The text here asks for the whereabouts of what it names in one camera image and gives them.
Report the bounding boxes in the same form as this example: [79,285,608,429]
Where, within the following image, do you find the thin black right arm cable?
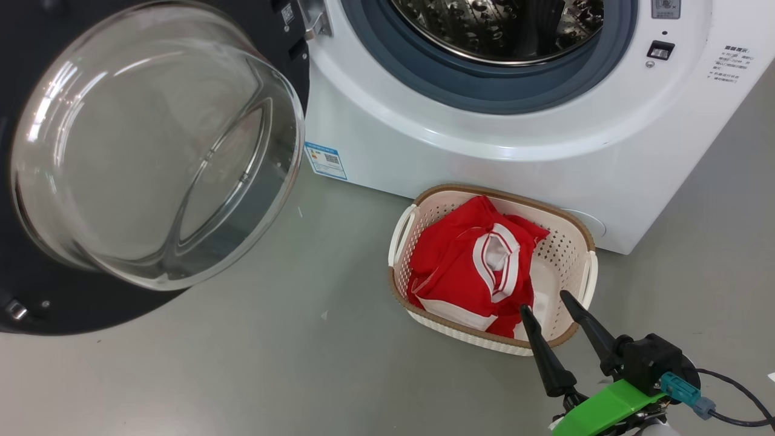
[695,368,775,428]

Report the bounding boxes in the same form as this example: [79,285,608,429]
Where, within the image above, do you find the red garment with white trim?
[406,194,551,339]

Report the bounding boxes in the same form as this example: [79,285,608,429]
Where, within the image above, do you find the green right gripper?
[519,290,668,436]

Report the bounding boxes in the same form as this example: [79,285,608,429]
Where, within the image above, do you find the white front-load washing machine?
[302,0,775,256]

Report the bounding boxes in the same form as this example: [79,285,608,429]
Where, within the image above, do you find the glass washing machine door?
[0,0,313,336]

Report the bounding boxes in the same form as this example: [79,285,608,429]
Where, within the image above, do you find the metal door hinge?
[296,0,333,41]

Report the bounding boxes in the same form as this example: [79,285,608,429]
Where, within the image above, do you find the blue energy label sticker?
[304,141,349,181]

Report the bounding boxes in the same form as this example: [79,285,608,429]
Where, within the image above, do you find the steel perforated washer drum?
[390,0,605,67]

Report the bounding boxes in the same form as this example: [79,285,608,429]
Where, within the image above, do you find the round white filter cover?
[559,208,607,240]

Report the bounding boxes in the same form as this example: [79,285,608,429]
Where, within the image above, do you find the teal right cable connector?
[659,372,717,420]

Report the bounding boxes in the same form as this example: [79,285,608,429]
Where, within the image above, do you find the cream perforated basket brown rim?
[387,183,599,357]

